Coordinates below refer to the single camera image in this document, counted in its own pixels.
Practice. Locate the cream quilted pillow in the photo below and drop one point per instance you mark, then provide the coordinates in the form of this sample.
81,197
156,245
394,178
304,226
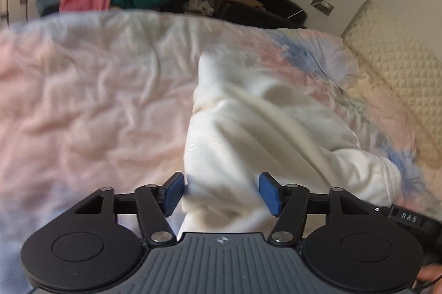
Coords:
397,73

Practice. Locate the floral pastel bed sheet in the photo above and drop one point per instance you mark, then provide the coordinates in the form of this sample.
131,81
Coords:
96,100

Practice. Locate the black bag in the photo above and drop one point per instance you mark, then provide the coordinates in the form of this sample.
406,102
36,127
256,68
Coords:
266,9

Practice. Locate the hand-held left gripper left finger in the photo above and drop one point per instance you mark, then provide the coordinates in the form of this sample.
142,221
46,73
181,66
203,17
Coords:
173,193

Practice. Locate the cardboard box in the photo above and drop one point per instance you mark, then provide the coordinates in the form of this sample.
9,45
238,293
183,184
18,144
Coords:
238,0

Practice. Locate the wall socket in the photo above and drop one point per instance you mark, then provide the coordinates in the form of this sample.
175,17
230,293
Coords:
323,6

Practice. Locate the cream white garment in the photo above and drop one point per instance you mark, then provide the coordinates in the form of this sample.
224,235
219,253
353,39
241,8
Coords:
262,145

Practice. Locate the patterned white cloth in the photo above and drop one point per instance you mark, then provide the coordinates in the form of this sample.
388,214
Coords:
199,2

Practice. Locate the person's right hand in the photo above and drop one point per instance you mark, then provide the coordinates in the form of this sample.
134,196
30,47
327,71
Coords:
431,273

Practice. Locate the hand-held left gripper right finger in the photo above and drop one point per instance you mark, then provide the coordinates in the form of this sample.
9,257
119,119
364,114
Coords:
270,194

